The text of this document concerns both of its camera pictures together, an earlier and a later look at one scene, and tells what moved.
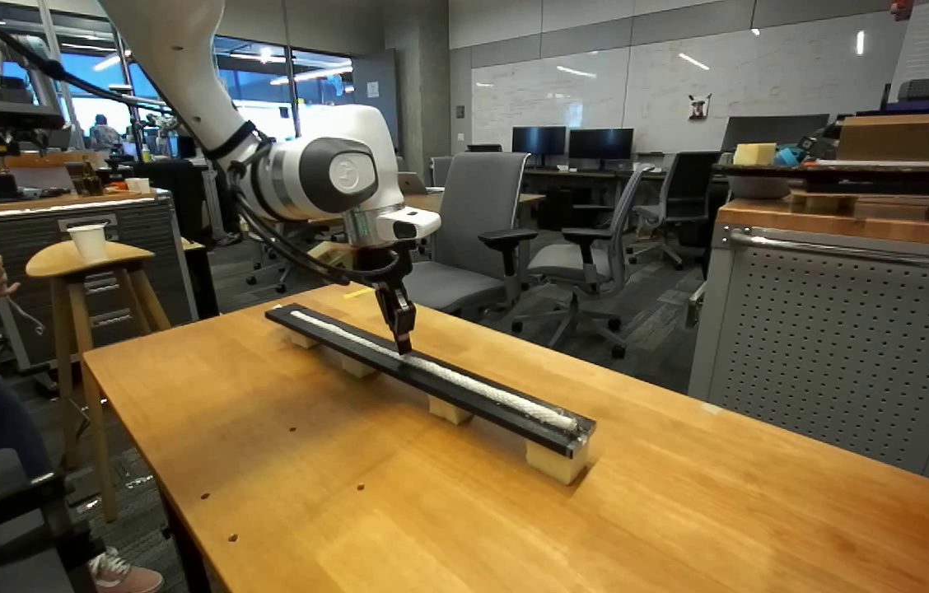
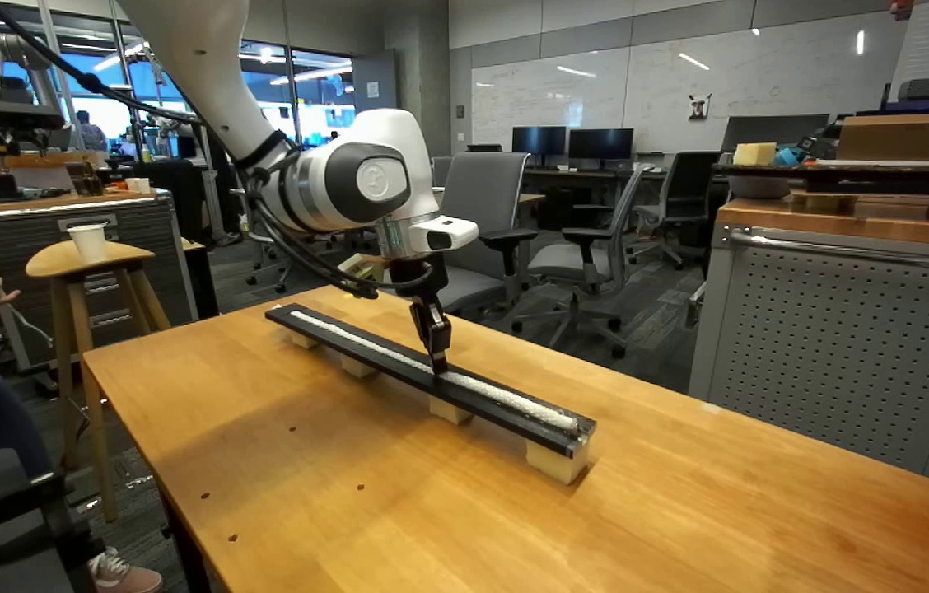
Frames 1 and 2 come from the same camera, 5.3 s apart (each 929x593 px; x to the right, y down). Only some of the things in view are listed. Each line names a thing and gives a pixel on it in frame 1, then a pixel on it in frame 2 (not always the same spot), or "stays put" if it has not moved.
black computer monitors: (595, 144) stays put
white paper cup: (90, 239) stays put
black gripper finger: (401, 312) → (433, 330)
